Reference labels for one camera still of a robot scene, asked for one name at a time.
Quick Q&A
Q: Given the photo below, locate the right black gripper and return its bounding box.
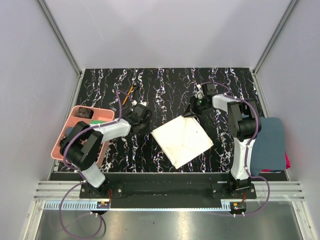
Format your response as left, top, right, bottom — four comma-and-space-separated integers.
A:
182, 95, 210, 118

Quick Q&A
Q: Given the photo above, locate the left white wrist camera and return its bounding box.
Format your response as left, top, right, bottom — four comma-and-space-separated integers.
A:
131, 100, 147, 107

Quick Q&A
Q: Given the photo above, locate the pink compartment tray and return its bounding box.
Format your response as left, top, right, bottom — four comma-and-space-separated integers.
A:
50, 105, 116, 167

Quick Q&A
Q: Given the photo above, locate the orange handled utensil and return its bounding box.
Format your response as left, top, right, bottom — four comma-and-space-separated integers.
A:
122, 86, 134, 106

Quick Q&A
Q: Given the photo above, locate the white cloth napkin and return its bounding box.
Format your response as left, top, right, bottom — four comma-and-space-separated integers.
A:
151, 116, 214, 169

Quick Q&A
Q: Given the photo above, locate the dark patterned cloth in tray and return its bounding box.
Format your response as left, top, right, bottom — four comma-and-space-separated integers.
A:
75, 106, 94, 119

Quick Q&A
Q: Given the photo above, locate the green cloth in tray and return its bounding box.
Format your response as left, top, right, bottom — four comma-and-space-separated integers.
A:
89, 120, 105, 125

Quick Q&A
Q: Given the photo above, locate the grey blue cloth in tray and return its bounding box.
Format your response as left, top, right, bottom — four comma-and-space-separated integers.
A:
65, 126, 73, 137

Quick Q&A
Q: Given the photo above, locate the blue folded cloth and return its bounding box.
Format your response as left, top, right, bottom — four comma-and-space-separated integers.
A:
250, 117, 287, 176

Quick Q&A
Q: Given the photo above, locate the magenta cloth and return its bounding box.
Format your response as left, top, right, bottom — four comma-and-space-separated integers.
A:
285, 152, 291, 169

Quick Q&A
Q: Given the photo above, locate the black handled utensil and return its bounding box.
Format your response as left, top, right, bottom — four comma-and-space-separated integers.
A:
130, 81, 140, 100

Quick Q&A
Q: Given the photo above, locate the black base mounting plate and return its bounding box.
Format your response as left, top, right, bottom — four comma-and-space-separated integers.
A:
79, 172, 257, 210

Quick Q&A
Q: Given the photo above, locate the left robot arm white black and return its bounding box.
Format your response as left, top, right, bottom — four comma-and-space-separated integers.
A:
60, 102, 152, 198

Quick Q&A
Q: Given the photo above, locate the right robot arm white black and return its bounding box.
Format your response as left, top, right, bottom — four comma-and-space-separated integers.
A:
182, 82, 262, 199

